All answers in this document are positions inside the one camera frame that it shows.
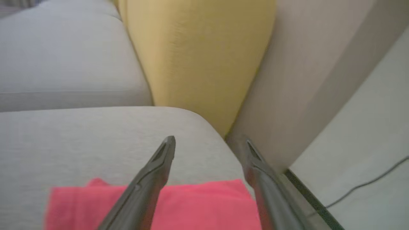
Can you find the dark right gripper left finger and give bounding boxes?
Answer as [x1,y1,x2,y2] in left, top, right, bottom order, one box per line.
[97,135,176,230]

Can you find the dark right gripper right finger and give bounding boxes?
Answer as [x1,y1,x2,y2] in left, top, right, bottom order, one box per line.
[238,137,317,230]

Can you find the red garment with white stripes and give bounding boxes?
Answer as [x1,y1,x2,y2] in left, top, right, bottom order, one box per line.
[44,178,262,230]

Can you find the large grey sofa seat cushion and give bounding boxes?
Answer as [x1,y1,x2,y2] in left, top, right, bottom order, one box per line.
[0,106,256,230]

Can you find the beige sofa armrest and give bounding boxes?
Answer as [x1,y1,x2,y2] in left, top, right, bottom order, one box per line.
[225,0,409,174]

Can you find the yellow pillow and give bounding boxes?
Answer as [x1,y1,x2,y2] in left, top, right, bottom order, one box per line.
[113,0,277,138]

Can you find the thin black floor cable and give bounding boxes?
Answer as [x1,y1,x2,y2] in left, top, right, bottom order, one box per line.
[324,156,409,209]

